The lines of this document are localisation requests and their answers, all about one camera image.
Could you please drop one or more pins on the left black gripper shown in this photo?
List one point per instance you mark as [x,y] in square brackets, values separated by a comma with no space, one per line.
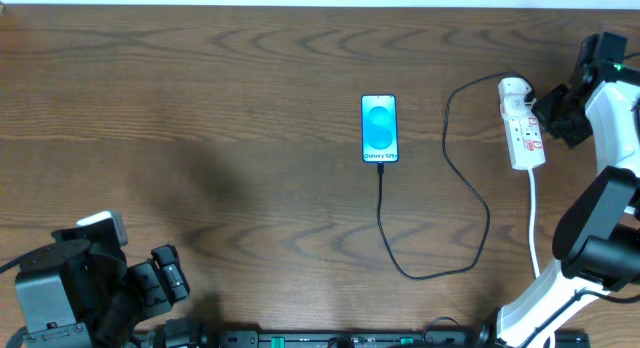
[151,283]

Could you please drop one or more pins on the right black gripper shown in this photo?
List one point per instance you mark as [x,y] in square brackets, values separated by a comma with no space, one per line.
[564,116]

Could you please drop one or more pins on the blue Galaxy smartphone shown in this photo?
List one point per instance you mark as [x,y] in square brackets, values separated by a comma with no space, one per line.
[379,128]

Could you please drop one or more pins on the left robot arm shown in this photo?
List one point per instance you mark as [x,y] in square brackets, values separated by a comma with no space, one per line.
[80,291]

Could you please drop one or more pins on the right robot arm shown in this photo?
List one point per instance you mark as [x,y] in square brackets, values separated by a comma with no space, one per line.
[594,255]

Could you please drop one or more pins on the white power strip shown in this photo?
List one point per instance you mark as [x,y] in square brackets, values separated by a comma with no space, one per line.
[522,128]

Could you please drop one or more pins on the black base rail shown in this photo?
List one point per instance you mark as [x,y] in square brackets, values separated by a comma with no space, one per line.
[187,332]

